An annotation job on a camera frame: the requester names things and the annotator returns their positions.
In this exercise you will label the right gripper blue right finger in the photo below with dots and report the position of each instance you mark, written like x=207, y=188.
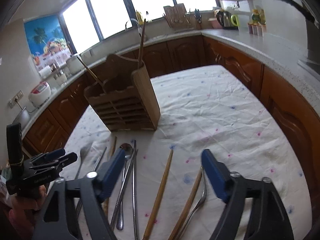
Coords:
x=268, y=218

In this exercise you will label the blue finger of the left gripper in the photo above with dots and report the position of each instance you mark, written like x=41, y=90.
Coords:
x=57, y=164
x=48, y=157

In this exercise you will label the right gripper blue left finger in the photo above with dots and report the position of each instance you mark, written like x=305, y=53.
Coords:
x=57, y=219

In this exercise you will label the lower wooden kitchen cabinets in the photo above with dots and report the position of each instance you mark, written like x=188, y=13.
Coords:
x=225, y=67

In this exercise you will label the black box device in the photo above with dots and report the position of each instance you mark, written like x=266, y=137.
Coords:
x=14, y=144

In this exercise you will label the aluminium pot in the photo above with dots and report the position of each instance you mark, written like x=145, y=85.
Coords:
x=23, y=118

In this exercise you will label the white red rice cooker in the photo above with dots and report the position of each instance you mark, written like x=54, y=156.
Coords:
x=40, y=94

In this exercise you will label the steel spoon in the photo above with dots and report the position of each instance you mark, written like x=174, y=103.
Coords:
x=128, y=152

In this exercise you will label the steel chopstick angled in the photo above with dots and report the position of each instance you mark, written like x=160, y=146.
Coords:
x=122, y=189

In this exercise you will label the steel chopstick straight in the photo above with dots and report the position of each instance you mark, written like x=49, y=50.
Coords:
x=134, y=194

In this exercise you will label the wooden utensil holder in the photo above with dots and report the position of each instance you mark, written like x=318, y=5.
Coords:
x=123, y=96

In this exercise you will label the white floral tablecloth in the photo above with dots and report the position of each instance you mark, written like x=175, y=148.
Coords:
x=91, y=129

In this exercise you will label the tropical fruit poster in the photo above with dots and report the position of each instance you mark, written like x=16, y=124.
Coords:
x=46, y=42

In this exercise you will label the sink faucet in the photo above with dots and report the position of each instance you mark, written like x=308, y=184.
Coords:
x=133, y=22

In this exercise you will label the yellow bottle on sill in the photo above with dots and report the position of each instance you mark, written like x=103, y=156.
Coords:
x=139, y=18

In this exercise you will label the wooden dish rack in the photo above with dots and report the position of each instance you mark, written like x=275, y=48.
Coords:
x=176, y=17

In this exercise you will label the pink seasoning box set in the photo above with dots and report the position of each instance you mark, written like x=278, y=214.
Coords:
x=256, y=29

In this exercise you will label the pink plastic container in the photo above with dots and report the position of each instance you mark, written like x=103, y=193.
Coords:
x=214, y=23

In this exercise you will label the green label oil bottle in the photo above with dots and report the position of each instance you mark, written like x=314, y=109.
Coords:
x=255, y=16

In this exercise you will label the electric kettle green handle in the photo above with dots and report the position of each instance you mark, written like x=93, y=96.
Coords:
x=227, y=20

